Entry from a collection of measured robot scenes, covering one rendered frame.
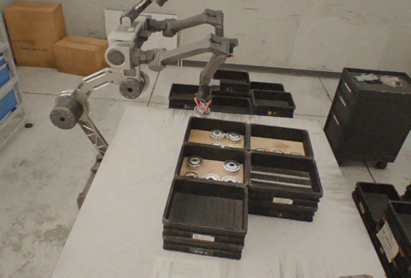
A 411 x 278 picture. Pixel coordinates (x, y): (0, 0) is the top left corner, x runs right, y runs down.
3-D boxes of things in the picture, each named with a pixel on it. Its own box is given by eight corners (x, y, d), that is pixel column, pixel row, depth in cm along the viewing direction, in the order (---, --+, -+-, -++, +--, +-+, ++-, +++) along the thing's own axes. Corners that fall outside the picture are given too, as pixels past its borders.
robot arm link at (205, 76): (219, 35, 160) (218, 56, 157) (230, 38, 161) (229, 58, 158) (199, 71, 200) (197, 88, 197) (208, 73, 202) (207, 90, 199)
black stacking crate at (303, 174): (245, 201, 183) (248, 186, 176) (245, 165, 207) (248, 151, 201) (318, 210, 181) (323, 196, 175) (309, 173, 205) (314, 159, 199)
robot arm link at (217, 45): (216, 27, 153) (214, 46, 150) (232, 40, 163) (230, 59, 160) (147, 49, 178) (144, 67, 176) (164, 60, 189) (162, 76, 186)
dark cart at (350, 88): (329, 168, 336) (359, 89, 285) (318, 141, 373) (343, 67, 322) (388, 172, 336) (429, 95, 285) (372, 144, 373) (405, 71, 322)
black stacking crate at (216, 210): (161, 237, 160) (161, 221, 154) (173, 192, 185) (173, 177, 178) (243, 248, 158) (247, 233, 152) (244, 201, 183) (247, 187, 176)
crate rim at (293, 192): (247, 188, 177) (248, 185, 176) (247, 153, 202) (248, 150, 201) (323, 198, 175) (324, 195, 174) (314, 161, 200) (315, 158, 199)
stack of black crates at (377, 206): (403, 244, 247) (416, 225, 234) (363, 241, 247) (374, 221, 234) (382, 203, 280) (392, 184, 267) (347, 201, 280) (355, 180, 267)
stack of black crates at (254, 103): (247, 142, 337) (254, 104, 311) (245, 125, 362) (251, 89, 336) (286, 145, 337) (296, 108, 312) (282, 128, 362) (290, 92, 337)
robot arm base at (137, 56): (133, 63, 183) (132, 41, 176) (148, 64, 183) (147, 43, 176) (130, 70, 175) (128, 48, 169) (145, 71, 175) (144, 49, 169)
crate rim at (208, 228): (161, 224, 155) (161, 221, 153) (173, 179, 179) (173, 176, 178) (246, 236, 153) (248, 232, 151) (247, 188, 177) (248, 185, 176)
